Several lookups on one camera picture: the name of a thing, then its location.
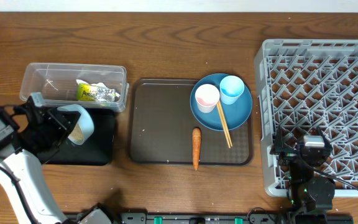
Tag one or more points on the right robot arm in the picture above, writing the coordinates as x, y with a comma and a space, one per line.
311, 196

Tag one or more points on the light blue cup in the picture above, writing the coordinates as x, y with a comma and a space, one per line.
231, 88

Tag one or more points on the grey dishwasher rack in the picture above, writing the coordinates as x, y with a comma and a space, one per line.
302, 84

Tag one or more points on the wooden chopstick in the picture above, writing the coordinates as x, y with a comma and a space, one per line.
223, 124
226, 123

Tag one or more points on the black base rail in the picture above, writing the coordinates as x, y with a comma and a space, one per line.
171, 218

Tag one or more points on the brown serving tray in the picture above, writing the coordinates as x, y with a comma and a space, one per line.
161, 124

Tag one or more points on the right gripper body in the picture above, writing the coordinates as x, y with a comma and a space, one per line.
288, 154

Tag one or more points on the light blue bowl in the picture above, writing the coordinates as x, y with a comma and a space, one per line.
85, 121

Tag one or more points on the clear plastic bin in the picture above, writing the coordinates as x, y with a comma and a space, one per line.
57, 83

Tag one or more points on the orange carrot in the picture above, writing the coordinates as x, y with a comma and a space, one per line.
196, 144

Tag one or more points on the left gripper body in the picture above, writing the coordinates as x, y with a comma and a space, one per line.
38, 134

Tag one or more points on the black waste tray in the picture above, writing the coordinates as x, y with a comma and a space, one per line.
97, 149

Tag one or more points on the pink white cup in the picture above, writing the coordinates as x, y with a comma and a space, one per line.
207, 97

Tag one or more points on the foil snack wrapper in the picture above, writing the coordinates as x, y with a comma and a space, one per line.
100, 96

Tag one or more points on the white rice pile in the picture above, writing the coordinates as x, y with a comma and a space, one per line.
76, 136

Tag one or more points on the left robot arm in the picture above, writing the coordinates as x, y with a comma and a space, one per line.
23, 181

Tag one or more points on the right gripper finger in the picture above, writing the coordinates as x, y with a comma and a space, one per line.
278, 144
323, 142

